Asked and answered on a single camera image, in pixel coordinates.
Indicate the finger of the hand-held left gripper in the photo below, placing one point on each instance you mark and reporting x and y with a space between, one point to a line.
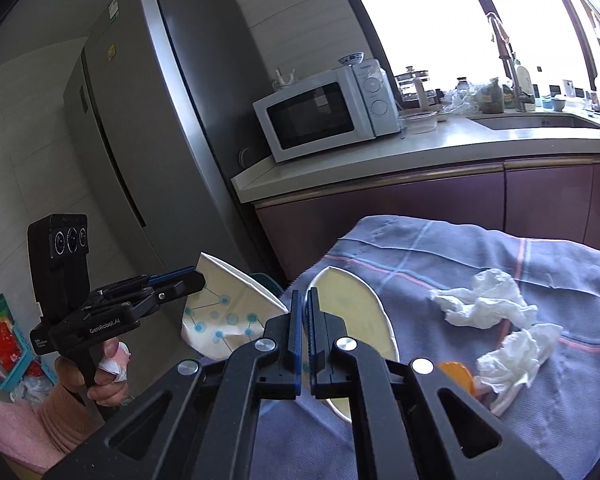
172 274
180 289

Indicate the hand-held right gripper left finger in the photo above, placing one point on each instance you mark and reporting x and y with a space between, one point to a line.
296 350

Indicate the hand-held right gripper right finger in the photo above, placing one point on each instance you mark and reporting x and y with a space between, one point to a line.
314 350

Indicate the white blue-dotted paper cup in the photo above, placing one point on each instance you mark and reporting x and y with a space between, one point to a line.
355 305
230 320

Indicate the teal plastic bin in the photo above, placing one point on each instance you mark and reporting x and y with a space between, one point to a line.
267 285

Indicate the white tissue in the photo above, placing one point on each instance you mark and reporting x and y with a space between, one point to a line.
520 355
490 300

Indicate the person's left forearm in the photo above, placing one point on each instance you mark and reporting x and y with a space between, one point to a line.
65 425

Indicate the person's left hand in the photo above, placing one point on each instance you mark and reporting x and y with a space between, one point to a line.
115 360

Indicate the teal plastic basket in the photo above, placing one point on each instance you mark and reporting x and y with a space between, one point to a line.
22 365

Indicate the red snack packet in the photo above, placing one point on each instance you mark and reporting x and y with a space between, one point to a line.
2 342

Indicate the crumpled plastic bag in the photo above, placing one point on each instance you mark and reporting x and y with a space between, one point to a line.
32 389

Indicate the person's pink fleece clothing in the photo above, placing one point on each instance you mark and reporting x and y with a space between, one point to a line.
10 435

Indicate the grey refrigerator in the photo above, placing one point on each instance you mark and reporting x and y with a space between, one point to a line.
155 135

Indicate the orange plastic piece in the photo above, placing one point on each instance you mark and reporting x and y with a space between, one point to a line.
457 375

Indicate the blue checked cloth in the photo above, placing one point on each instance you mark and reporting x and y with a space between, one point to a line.
430 250

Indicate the maroon base cabinets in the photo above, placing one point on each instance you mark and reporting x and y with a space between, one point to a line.
405 195

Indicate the white kitchen countertop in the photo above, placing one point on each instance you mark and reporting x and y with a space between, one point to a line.
355 160

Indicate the white microwave oven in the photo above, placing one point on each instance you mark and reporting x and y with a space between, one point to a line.
365 110

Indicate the clear plastic container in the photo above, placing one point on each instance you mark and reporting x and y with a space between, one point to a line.
417 122

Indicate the glass kettle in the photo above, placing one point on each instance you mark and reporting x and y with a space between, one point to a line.
415 90

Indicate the blue and white bowl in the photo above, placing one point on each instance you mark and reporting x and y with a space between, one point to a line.
351 58

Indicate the white plastic bag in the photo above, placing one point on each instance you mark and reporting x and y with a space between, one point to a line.
457 102

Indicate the glass jar with lid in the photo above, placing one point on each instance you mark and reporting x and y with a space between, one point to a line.
462 85

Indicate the bag of brown goods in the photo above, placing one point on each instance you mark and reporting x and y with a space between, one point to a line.
490 97

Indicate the kitchen sink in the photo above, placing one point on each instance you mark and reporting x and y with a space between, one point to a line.
530 122

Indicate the metal kitchen faucet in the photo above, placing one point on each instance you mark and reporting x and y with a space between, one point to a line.
517 95

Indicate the white soap bottle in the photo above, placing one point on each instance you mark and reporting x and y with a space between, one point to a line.
524 80

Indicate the light blue small bowl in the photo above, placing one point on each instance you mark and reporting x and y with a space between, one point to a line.
555 103

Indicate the kitchen window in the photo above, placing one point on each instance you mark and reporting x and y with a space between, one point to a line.
430 10

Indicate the small white device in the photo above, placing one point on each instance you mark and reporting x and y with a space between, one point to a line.
568 88

